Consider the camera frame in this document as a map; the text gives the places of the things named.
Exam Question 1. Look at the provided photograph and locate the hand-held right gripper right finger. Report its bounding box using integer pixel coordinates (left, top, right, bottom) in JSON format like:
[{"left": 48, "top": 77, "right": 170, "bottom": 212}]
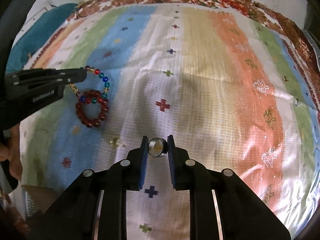
[{"left": 167, "top": 134, "right": 292, "bottom": 240}]

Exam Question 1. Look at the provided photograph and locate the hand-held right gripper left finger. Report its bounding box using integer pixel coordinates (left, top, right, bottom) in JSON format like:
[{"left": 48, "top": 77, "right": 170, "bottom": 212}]
[{"left": 29, "top": 135, "right": 149, "bottom": 240}]

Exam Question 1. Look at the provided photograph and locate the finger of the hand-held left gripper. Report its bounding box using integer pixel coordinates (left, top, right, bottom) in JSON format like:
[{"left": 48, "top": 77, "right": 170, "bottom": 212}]
[
  {"left": 7, "top": 71, "right": 88, "bottom": 93},
  {"left": 5, "top": 67, "right": 87, "bottom": 83}
]

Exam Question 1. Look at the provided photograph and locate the silver ring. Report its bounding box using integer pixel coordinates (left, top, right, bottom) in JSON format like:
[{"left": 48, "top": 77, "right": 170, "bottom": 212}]
[{"left": 148, "top": 137, "right": 167, "bottom": 157}]

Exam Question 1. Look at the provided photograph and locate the multicolour glass bead bracelet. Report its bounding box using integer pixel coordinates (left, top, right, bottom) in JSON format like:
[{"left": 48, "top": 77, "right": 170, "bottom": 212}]
[{"left": 67, "top": 65, "right": 112, "bottom": 104}]

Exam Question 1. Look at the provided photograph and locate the person's left hand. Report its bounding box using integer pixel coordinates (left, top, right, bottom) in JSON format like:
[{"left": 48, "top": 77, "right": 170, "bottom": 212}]
[{"left": 0, "top": 125, "right": 23, "bottom": 181}]

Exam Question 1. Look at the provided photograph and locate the small gold earring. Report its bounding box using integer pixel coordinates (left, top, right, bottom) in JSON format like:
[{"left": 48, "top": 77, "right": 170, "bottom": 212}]
[{"left": 110, "top": 136, "right": 125, "bottom": 148}]

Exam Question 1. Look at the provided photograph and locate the teal pillow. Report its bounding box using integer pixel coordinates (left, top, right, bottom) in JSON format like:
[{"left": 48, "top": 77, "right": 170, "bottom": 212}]
[{"left": 6, "top": 3, "right": 80, "bottom": 70}]

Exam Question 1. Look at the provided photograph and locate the striped pastel cloth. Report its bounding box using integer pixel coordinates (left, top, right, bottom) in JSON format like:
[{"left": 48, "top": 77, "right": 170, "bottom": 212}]
[{"left": 5, "top": 2, "right": 320, "bottom": 240}]

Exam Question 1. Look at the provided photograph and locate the dark red bead bracelet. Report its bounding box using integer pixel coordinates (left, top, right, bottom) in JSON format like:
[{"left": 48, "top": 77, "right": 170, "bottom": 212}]
[{"left": 75, "top": 90, "right": 110, "bottom": 128}]

